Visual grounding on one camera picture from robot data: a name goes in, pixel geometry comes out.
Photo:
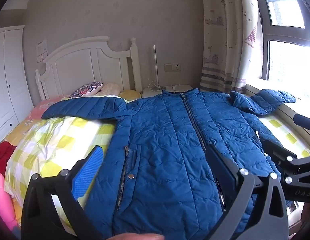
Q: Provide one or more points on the patterned purple pillow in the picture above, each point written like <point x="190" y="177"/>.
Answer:
<point x="87" y="88"/>

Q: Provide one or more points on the cream pillow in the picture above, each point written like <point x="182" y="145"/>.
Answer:
<point x="111" y="88"/>

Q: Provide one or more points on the cream printed curtain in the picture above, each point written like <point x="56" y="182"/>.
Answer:
<point x="227" y="30"/>

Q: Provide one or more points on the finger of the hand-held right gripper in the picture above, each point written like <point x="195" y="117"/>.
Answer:
<point x="277" y="151"/>
<point x="303" y="120"/>

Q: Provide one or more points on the wall switch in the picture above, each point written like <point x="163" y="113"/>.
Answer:
<point x="42" y="58"/>

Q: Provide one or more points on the white bedside table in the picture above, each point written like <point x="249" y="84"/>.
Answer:
<point x="180" y="90"/>

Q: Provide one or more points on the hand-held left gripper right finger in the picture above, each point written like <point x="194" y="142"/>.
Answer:
<point x="221" y="170"/>

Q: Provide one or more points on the window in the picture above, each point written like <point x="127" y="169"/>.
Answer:
<point x="287" y="60"/>

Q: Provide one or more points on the white wooden headboard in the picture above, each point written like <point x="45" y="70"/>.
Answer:
<point x="77" y="65"/>

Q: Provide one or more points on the pink cloth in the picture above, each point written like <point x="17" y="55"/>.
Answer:
<point x="3" y="200"/>

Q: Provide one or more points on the beige wall socket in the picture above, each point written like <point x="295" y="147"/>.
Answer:
<point x="173" y="67"/>

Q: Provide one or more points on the person's left hand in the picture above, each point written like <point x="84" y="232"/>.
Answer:
<point x="137" y="237"/>

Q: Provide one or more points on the blue puffer jacket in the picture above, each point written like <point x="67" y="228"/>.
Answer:
<point x="165" y="130"/>

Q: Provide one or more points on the red cloth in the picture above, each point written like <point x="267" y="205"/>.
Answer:
<point x="3" y="157"/>

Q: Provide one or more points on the white paper wall note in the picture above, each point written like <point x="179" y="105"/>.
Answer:
<point x="41" y="47"/>

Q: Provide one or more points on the white wardrobe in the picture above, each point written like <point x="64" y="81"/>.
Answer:
<point x="9" y="80"/>

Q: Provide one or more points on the pink floral pillow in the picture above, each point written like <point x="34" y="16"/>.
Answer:
<point x="42" y="107"/>

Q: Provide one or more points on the yellow white checked bedsheet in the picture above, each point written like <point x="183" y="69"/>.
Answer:
<point x="57" y="140"/>

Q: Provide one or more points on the cream window ledge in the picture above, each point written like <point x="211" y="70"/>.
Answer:
<point x="305" y="107"/>

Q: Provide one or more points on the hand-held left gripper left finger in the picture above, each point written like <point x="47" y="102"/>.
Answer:
<point x="88" y="172"/>

